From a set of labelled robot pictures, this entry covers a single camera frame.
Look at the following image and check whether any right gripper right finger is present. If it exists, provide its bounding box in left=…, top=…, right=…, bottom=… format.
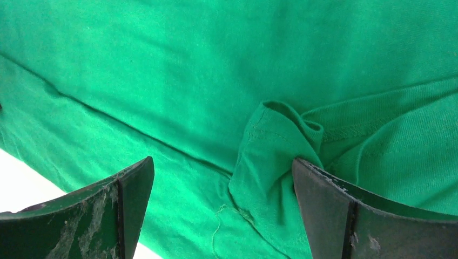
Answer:
left=292, top=158, right=457, bottom=258

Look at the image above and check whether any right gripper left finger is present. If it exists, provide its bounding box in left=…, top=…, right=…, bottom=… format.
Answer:
left=1, top=156, right=154, bottom=258

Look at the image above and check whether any green t-shirt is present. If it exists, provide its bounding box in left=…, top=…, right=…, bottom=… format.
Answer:
left=1, top=1, right=457, bottom=258

